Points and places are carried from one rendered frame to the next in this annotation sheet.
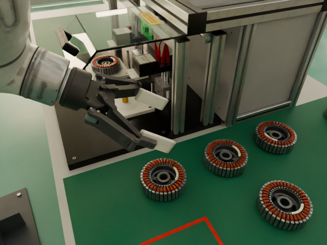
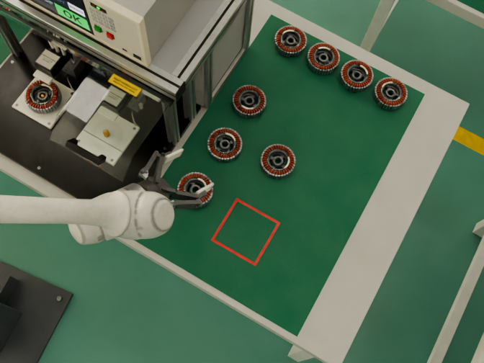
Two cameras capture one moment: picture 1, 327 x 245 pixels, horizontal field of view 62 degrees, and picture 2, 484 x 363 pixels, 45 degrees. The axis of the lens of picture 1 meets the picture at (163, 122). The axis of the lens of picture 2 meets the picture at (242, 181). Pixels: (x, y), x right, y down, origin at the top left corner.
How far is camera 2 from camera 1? 1.26 m
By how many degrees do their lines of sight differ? 39
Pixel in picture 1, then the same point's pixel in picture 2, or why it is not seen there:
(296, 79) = (243, 34)
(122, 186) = not seen: hidden behind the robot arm
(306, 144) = (272, 93)
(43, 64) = not seen: hidden behind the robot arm
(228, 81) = (200, 86)
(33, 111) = not seen: outside the picture
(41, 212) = (19, 259)
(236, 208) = (251, 180)
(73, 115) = (74, 178)
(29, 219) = (18, 274)
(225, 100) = (201, 96)
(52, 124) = (59, 195)
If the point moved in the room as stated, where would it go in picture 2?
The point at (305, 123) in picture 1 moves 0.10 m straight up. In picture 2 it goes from (264, 66) to (267, 51)
